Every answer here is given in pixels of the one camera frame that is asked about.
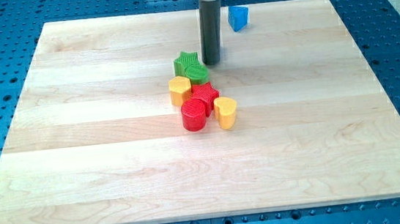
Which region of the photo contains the red cylinder block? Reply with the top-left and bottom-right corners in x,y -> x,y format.
180,99 -> 206,132

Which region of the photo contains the yellow heart block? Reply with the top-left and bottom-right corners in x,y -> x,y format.
213,97 -> 237,130

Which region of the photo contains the yellow hexagon block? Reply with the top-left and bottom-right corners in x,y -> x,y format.
168,75 -> 192,107

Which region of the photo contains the blue triangular block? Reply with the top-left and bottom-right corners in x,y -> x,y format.
228,6 -> 249,32

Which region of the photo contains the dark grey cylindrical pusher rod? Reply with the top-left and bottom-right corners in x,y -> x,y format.
199,0 -> 221,66

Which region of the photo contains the green star block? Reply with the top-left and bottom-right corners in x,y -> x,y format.
173,51 -> 199,77

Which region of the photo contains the light wooden board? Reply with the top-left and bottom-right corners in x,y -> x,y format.
0,0 -> 400,224

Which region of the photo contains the red star block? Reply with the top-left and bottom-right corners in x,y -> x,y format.
191,82 -> 220,117

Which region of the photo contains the green cylinder block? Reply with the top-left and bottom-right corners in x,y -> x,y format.
185,64 -> 209,85

